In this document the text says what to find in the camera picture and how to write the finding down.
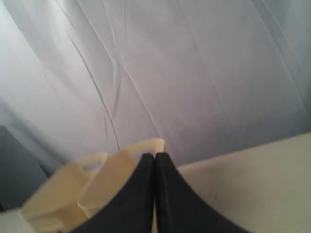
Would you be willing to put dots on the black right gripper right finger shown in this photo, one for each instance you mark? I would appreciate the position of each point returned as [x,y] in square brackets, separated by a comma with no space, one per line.
[179,209]

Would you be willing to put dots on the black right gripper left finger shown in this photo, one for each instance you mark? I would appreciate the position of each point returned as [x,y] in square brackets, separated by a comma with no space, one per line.
[132,209]

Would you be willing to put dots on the cream bin marked O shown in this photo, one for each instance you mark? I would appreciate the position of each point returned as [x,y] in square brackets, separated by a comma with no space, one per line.
[113,175]

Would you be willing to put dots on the cream bin marked X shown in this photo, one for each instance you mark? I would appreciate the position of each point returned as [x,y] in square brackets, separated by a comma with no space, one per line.
[54,208]

